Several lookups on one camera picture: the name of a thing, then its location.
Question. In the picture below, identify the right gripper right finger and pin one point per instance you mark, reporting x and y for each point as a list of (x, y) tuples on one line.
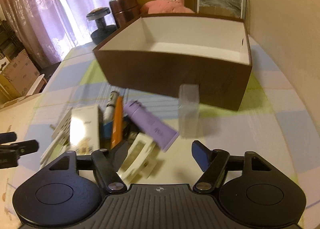
[(212, 163)]

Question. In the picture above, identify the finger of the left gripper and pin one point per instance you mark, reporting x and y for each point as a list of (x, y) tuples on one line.
[(15, 150), (8, 137)]

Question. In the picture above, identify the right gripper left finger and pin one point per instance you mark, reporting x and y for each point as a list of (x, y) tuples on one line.
[(106, 163)]

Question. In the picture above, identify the orange pen-shaped tool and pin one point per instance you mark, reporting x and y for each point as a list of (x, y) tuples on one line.
[(117, 132)]

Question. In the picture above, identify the small white dropper bottle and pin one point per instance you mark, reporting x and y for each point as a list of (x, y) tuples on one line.
[(110, 107)]

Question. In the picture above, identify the blue white cream tube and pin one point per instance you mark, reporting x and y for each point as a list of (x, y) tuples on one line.
[(107, 131)]

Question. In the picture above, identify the white gold rectangular box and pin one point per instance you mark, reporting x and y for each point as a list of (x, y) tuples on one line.
[(84, 134)]

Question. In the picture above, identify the white plastic comb-like item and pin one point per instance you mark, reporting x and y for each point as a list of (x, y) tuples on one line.
[(60, 135)]

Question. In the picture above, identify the purple cream tube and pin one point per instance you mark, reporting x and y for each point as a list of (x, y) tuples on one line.
[(151, 125)]

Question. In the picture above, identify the cardboard carton on floor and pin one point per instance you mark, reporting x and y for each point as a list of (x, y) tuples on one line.
[(20, 74)]

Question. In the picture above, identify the clear plastic small box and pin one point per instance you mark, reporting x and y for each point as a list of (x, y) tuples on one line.
[(188, 110)]

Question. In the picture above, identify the checkered pastel tablecloth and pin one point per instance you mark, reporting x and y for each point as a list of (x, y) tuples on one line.
[(272, 121)]

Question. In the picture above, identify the brown cardboard storage box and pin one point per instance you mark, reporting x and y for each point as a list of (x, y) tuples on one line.
[(157, 53)]

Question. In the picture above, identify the pink sheer curtain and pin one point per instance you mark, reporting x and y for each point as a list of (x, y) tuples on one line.
[(49, 29)]

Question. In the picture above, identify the glass dome lamp dark base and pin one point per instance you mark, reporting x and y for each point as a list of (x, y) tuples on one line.
[(100, 24)]

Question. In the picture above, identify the brown metal thermos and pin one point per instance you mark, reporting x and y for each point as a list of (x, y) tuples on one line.
[(124, 11)]

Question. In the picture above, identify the framed grey picture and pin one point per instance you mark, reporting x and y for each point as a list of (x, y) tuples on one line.
[(226, 8)]

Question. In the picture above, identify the pink starfish plush toy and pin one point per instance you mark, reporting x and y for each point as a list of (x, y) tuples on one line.
[(165, 6)]

